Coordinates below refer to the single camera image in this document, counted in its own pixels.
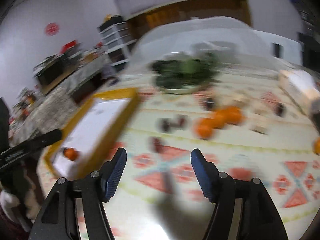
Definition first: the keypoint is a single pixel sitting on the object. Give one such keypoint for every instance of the translucent mesh food cover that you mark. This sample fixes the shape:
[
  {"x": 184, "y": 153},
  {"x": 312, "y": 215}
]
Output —
[{"x": 175, "y": 37}]

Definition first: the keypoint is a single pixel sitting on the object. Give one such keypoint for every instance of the tissue pack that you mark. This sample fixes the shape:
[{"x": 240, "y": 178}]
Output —
[{"x": 297, "y": 85}]

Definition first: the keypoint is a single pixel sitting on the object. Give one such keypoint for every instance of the person's left hand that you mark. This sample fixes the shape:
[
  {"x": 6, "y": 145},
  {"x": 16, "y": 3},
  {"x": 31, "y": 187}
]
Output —
[{"x": 10, "y": 203}]

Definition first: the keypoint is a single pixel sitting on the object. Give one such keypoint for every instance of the dark storage shelf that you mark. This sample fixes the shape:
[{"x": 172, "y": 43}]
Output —
[{"x": 310, "y": 35}]

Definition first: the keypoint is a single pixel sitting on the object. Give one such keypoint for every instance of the black appliance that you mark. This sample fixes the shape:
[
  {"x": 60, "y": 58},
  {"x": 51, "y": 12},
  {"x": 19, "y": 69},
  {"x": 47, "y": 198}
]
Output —
[{"x": 56, "y": 71}]

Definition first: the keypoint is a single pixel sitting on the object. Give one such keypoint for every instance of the white drawer cabinet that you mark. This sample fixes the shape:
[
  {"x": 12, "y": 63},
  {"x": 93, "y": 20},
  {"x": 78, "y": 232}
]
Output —
[{"x": 115, "y": 42}]

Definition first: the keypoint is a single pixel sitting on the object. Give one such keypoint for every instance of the granite counter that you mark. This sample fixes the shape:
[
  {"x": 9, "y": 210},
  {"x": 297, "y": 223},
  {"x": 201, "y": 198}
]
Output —
[{"x": 45, "y": 105}]

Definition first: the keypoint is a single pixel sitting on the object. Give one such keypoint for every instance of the white plate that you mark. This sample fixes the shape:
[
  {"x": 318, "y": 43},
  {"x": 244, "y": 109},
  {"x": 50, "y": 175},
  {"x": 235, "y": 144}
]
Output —
[{"x": 178, "y": 90}]

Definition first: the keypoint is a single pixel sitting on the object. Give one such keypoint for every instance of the patterned tablecloth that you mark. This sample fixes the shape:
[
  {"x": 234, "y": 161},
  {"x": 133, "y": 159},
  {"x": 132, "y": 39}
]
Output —
[{"x": 250, "y": 155}]

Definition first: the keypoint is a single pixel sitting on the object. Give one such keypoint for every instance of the yellow tray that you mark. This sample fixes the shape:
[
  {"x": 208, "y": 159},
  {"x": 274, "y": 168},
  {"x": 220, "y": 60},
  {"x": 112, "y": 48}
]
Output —
[{"x": 85, "y": 127}]

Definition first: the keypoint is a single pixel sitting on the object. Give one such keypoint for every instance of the leafy greens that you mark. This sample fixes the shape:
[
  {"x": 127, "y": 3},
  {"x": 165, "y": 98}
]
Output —
[{"x": 185, "y": 70}]

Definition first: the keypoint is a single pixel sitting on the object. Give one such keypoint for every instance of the small black box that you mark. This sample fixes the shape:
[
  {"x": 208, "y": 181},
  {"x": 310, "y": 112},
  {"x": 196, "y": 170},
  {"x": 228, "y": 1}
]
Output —
[{"x": 277, "y": 50}]

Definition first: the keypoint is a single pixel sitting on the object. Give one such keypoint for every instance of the orange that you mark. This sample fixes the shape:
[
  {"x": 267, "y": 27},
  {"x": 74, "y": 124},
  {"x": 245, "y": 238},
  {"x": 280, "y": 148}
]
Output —
[
  {"x": 317, "y": 146},
  {"x": 233, "y": 115},
  {"x": 70, "y": 154},
  {"x": 220, "y": 120},
  {"x": 203, "y": 129}
]

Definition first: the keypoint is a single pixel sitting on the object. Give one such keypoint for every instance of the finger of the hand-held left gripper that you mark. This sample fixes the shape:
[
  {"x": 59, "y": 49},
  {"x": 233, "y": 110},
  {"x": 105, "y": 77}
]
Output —
[{"x": 37, "y": 140}]

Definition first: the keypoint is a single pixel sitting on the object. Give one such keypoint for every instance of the red round wall sticker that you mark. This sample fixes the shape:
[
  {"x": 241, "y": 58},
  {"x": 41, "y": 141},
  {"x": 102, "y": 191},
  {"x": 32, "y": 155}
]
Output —
[{"x": 51, "y": 29}]

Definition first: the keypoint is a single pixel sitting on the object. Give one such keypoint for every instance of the small dark object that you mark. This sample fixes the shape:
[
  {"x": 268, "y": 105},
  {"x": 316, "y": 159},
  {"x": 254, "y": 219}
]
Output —
[
  {"x": 172, "y": 123},
  {"x": 209, "y": 104},
  {"x": 157, "y": 145},
  {"x": 280, "y": 110}
]

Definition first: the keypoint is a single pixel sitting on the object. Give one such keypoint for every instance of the brown wooden panel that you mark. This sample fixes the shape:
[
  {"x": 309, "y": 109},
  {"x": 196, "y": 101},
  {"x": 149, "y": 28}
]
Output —
[{"x": 200, "y": 7}]

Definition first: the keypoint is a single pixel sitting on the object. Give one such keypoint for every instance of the yellow toy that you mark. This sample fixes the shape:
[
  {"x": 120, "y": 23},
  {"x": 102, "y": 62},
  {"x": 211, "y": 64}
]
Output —
[{"x": 108, "y": 18}]

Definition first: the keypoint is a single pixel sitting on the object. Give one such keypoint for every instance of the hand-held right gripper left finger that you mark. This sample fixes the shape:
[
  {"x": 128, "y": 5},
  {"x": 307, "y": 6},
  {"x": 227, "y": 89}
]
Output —
[{"x": 116, "y": 175}]

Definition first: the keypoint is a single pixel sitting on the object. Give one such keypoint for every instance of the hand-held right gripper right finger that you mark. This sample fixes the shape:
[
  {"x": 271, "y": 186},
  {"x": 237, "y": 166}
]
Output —
[{"x": 200, "y": 172}]

